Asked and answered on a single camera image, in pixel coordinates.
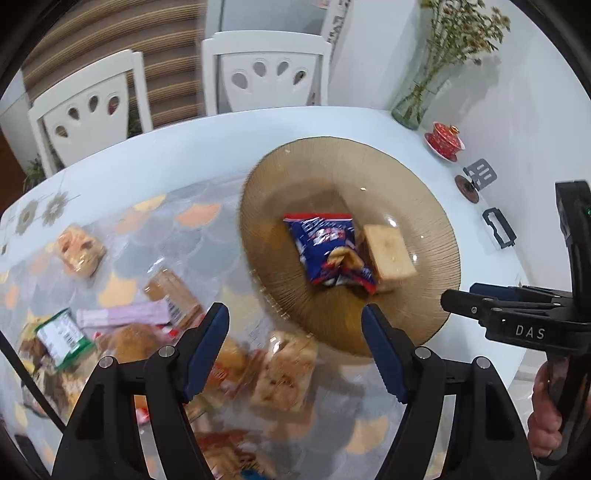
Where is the orange snack packet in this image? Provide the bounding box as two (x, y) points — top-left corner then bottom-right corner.
(205, 339), (259, 402)

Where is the black plastic holder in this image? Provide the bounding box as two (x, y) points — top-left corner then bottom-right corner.
(482, 208), (517, 251)

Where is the brown biscuit packet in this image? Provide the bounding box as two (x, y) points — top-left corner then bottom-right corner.
(144, 270), (204, 329)

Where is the pink snack bar packet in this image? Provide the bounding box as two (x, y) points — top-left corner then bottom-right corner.
(76, 302), (172, 329)

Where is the blue snack packet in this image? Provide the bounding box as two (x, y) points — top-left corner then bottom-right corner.
(283, 213), (377, 295)

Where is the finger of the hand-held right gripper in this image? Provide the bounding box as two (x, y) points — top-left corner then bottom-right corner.
(470, 282), (573, 303)
(441, 290), (575, 324)

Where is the white dining chair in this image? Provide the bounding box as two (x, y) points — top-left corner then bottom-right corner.
(27, 50), (154, 178)
(201, 31), (332, 116)

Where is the striped window blind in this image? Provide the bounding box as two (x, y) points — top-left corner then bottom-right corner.
(21, 0), (206, 130)

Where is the green potted plant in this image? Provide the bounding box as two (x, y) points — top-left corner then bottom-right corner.
(23, 157), (47, 190)

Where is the red round cake packet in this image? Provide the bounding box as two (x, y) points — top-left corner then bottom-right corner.
(99, 323), (181, 365)

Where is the brown round coaster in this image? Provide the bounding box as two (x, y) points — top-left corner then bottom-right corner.
(455, 174), (481, 203)

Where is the dried flower bunch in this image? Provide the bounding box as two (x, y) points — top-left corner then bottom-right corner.
(409, 0), (511, 116)

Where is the beige snack packet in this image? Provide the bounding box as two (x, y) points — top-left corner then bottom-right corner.
(34, 367), (88, 416)

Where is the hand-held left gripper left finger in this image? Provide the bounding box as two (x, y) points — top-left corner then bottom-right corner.
(51, 302), (230, 480)

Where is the black cable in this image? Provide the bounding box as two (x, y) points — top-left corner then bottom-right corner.
(0, 330), (66, 435)

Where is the brown ribbed glass plate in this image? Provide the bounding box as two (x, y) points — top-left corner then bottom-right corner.
(238, 136), (462, 357)

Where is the wrapped bread slice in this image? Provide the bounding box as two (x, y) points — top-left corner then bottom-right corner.
(362, 224), (416, 294)

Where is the clear glass vase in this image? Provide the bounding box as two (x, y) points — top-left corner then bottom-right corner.
(392, 46), (455, 130)

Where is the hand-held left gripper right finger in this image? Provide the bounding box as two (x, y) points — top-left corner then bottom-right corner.
(361, 303), (539, 480)

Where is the dark metal stand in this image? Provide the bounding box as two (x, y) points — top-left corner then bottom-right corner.
(463, 159), (498, 189)

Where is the brown snack packet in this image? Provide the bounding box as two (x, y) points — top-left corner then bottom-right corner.
(18, 325), (49, 365)

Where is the clear rice cake packet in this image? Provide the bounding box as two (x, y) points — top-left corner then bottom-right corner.
(252, 330), (319, 411)

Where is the rice cake packet orange label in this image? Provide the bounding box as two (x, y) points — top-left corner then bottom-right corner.
(56, 224), (107, 278)

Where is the green snack packet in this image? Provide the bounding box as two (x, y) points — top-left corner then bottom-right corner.
(36, 308), (97, 370)

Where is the red snack packet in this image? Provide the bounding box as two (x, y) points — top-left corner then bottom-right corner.
(196, 429), (259, 480)

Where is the person's right hand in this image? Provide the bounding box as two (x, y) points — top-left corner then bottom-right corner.
(526, 364), (561, 460)

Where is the red lidded teacup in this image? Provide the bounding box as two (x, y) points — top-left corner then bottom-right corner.
(431, 122), (462, 151)

